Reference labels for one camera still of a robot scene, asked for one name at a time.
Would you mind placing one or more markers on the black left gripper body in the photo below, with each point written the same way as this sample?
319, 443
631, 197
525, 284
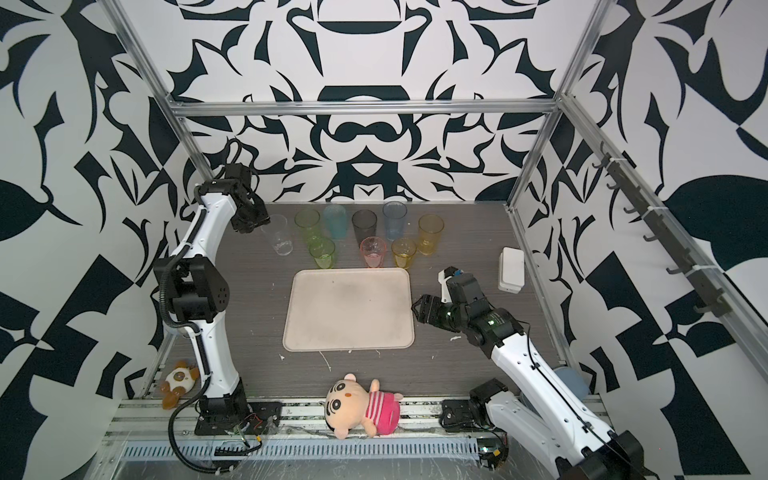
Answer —
257, 217

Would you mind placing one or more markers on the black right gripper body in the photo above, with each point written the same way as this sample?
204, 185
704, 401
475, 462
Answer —
446, 315

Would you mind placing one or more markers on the clear plastic cup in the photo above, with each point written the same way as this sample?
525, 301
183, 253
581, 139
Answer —
278, 234

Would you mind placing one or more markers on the tall green plastic cup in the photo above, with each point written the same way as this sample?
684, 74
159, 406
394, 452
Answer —
308, 222

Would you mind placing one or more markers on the beige plastic tray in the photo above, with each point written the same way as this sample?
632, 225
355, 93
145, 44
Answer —
349, 310

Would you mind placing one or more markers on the dark grey plastic cup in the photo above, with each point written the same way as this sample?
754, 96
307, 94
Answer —
364, 224

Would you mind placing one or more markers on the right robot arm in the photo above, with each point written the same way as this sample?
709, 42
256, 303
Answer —
550, 422

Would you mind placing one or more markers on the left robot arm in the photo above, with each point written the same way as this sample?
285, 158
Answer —
193, 295

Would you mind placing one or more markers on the short yellow plastic cup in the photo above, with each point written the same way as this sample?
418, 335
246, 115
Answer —
403, 251

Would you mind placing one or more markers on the pink plastic cup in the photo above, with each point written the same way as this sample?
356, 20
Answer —
373, 250

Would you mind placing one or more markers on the short green plastic cup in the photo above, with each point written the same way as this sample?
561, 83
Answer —
323, 252

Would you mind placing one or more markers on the tall yellow plastic cup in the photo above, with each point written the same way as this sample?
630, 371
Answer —
430, 228

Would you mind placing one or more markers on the teal plastic cup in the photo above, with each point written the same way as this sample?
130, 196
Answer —
335, 219

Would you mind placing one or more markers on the tall blue plastic cup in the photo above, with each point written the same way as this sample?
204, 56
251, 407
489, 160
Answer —
394, 213

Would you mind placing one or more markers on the cartoon boy plush doll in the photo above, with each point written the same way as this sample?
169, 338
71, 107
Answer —
348, 405

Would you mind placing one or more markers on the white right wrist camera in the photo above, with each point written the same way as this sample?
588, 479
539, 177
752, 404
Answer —
450, 284

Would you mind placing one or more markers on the white wall box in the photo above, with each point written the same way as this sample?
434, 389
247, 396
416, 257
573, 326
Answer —
511, 271

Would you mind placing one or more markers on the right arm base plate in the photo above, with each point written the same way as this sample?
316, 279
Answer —
462, 414

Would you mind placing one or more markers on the brown white plush keychain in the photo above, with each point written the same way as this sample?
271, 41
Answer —
178, 382

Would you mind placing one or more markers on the white slotted cable duct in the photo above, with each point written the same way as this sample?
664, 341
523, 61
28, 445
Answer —
326, 449

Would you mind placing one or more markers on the wall hook rail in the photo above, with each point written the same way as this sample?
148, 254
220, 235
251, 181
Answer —
659, 221

